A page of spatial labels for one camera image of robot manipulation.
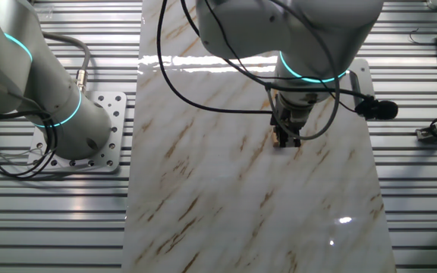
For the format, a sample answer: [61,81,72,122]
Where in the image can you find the black camera cable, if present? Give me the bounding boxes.
[180,0,371,111]

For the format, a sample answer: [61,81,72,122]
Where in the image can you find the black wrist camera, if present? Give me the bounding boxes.
[354,97,399,121]

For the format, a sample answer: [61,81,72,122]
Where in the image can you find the white marble pattern board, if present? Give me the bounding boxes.
[121,0,398,273]

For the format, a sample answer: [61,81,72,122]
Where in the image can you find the long black cable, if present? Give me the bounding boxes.
[156,0,275,115]

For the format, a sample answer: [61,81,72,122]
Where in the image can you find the black base cable bundle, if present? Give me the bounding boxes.
[0,108,59,180]

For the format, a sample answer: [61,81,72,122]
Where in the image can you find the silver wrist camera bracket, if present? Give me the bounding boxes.
[346,58,376,119]

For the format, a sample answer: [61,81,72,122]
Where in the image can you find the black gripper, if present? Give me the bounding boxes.
[270,108,313,149]

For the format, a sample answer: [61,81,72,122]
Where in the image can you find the grey cable with metal connector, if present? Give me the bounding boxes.
[42,31,92,94]

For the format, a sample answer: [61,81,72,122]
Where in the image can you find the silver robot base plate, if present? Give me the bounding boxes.
[27,90,128,174]

